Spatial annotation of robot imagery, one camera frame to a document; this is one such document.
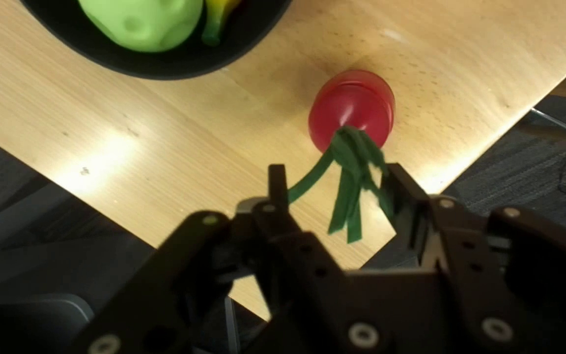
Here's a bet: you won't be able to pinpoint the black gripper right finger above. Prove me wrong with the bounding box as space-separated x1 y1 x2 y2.
381 163 434 253

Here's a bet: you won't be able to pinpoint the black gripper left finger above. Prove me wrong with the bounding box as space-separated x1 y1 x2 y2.
265 165 288 220

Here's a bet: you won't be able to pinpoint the red toy radish green leaves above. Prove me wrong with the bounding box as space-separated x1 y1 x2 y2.
288 68 394 243

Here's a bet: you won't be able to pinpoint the light green dimpled toy ball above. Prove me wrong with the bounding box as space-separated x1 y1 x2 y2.
78 0 204 53

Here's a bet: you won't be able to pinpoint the yellow toy banana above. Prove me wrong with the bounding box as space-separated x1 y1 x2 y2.
202 0 241 45

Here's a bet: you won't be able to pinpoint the black bowl near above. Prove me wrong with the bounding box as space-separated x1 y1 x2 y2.
21 0 290 78

